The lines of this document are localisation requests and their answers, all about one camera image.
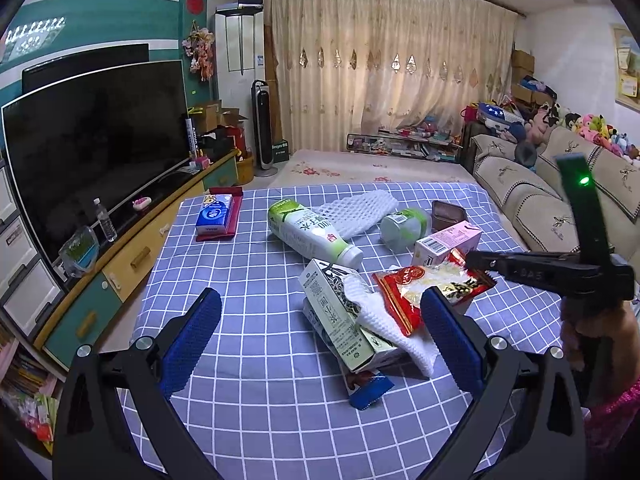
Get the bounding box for white standing air conditioner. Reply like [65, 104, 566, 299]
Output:
[215, 2, 266, 153]

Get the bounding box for green white plastic jar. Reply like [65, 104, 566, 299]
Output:
[380, 207, 432, 250]

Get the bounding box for yellow green television cabinet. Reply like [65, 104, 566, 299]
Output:
[32, 150, 241, 371]

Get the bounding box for green white drink bottle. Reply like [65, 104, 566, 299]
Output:
[268, 199, 364, 270]

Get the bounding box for beige sofa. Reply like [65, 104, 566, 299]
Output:
[472, 125, 640, 301]

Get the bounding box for row of plush toys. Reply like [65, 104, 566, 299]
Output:
[525, 102, 640, 161]

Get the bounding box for blue tissue pack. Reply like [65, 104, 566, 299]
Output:
[195, 194, 234, 234]

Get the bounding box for tan round bucket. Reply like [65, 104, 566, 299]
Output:
[235, 152, 255, 186]

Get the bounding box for stacked cardboard boxes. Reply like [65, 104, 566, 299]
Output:
[510, 50, 553, 106]

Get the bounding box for open cardboard boxes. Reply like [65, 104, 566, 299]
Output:
[192, 100, 248, 141]

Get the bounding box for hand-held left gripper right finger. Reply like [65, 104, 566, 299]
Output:
[420, 285, 588, 480]

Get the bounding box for framed wall picture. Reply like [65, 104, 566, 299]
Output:
[612, 25, 640, 106]

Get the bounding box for hanging flower decoration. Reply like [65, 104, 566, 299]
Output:
[182, 21, 216, 82]

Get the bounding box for white drawer unit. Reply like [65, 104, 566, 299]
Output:
[0, 157, 66, 341]

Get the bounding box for blue starred bag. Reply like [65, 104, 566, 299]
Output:
[477, 102, 516, 128]

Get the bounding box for clear water bottle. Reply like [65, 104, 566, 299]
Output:
[93, 198, 118, 242]

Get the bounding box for red snack bag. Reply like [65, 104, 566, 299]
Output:
[371, 249, 497, 337]

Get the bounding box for pink carton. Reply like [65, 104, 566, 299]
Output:
[414, 222, 484, 267]

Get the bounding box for glass coffee table with clutter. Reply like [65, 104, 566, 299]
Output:
[346, 127, 463, 163]

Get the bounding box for white floral mat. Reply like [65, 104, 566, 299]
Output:
[287, 149, 473, 186]

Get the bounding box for white foam net sleeve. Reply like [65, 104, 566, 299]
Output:
[342, 275, 446, 377]
[320, 190, 399, 239]

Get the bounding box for stack of colourful books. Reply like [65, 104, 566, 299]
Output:
[0, 350, 61, 456]

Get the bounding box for person's right forearm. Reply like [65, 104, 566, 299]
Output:
[582, 377, 640, 443]

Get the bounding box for black flat television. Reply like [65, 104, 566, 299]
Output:
[1, 60, 191, 273]

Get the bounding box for dark plastic tray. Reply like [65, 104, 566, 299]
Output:
[431, 200, 469, 233]

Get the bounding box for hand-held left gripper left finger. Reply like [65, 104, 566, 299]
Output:
[52, 287, 223, 480]

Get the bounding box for black tower fan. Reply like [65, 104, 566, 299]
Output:
[251, 80, 277, 177]

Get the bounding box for person's right hand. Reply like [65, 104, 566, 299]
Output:
[559, 300, 640, 376]

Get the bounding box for blue wrapper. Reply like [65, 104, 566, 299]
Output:
[341, 367, 394, 409]

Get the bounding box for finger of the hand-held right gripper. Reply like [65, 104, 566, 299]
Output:
[465, 250, 516, 277]

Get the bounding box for green floral carton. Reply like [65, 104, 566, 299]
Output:
[298, 258, 396, 373]

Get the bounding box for beige patterned curtain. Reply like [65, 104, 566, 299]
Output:
[262, 0, 518, 153]

